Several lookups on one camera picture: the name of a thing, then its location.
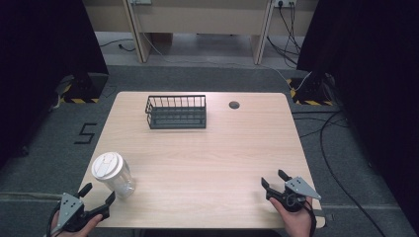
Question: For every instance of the beige desk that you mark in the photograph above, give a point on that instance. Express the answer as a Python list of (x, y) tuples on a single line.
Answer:
[(197, 18)]

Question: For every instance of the black stand base striped tape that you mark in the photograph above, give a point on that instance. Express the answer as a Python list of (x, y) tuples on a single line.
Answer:
[(86, 89), (313, 94)]

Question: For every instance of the white wall socket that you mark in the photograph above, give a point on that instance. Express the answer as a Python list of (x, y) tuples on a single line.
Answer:
[(285, 3)]

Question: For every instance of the clear plastic cup white lid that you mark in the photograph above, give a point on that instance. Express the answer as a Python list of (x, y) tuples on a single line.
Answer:
[(110, 169)]

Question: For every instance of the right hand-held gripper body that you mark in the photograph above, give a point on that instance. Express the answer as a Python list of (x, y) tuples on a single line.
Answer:
[(299, 189)]

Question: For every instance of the person's left hand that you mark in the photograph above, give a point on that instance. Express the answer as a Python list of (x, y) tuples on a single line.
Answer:
[(94, 220)]

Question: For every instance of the person's right hand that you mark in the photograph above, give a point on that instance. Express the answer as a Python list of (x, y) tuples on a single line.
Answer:
[(296, 222)]

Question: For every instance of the round grey table grommet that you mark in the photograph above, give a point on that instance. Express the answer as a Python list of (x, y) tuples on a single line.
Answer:
[(234, 105)]

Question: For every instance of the black curtain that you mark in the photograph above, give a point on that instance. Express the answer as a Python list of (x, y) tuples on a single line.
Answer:
[(42, 65), (372, 82)]

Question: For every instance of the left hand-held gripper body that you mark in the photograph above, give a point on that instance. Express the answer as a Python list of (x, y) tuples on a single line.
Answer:
[(70, 210)]

